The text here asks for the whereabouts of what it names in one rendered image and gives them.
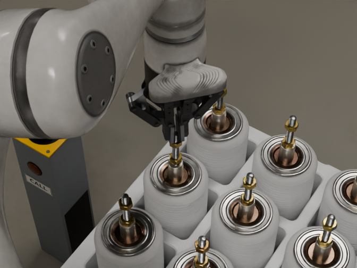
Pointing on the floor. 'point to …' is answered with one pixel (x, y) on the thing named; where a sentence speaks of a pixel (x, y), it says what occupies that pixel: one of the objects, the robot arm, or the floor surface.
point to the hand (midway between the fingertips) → (175, 128)
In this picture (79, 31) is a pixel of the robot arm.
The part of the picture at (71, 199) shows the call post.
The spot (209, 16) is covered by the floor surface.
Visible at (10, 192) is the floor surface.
